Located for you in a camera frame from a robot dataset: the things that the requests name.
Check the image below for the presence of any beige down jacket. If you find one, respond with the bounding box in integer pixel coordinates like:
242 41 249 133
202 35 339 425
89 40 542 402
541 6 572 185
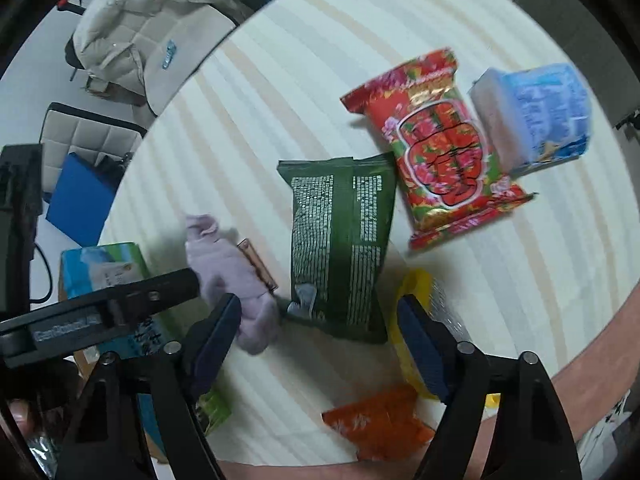
65 0 261 116

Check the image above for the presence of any blue white tissue pack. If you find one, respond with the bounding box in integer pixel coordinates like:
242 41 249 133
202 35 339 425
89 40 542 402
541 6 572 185
467 62 593 177

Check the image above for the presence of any green blue carton box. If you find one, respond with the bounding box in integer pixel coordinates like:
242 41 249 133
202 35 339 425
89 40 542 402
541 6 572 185
59 241 234 463

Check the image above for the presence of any blue folder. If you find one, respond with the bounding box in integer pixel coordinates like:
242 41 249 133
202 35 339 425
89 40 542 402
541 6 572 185
45 152 126 248

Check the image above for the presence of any orange snack packet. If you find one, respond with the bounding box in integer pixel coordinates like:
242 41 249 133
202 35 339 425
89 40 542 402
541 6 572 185
321 385 437 462

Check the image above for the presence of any dark green snack packet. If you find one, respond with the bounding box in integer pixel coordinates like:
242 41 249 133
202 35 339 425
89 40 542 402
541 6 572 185
276 151 397 345

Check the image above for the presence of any black cable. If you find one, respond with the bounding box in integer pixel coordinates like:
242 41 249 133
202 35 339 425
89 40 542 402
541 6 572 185
29 242 56 307

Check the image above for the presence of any white printed bag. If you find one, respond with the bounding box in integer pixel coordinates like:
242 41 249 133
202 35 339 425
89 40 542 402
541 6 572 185
575 385 636 476

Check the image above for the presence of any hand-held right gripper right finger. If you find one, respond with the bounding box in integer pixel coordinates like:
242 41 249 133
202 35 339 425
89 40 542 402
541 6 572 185
396 293 584 480

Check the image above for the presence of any small brown wrapped bar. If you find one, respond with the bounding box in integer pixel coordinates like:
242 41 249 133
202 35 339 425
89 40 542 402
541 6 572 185
237 239 279 292

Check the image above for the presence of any person's left hand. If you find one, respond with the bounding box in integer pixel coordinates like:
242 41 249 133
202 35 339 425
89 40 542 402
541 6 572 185
0 398 35 437

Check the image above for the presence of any white padded chair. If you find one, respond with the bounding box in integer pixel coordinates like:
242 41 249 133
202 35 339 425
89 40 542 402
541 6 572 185
41 102 148 196

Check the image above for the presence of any yellow plastic packet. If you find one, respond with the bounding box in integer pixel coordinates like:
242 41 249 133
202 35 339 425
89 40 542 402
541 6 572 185
392 268 501 408

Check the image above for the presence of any red floral snack packet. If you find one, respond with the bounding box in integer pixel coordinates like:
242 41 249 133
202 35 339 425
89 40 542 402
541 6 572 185
341 48 540 252

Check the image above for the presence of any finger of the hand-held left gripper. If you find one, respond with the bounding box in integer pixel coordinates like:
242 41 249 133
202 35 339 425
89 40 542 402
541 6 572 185
99 267 202 332

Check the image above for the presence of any light purple sock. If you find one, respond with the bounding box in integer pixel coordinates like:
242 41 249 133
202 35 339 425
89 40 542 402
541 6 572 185
185 213 281 356

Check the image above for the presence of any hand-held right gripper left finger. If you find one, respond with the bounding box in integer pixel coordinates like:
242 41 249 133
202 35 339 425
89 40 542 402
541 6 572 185
60 293 244 480

